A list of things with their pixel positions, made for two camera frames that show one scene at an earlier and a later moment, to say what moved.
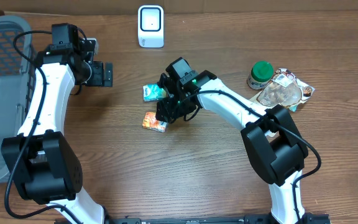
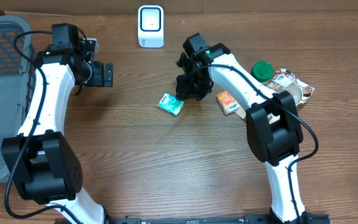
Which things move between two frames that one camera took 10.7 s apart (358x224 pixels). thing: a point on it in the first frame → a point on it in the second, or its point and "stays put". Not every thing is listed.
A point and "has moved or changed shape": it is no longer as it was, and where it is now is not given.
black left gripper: [99, 79] stays put
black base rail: [247, 219] stays put
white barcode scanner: [151, 26] stays put
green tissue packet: [153, 93] has moved or changed shape
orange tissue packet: [150, 122] has moved or changed shape
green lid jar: [260, 75] stays put
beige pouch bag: [284, 90] stays put
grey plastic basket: [7, 85] stays put
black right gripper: [168, 106] → [188, 92]
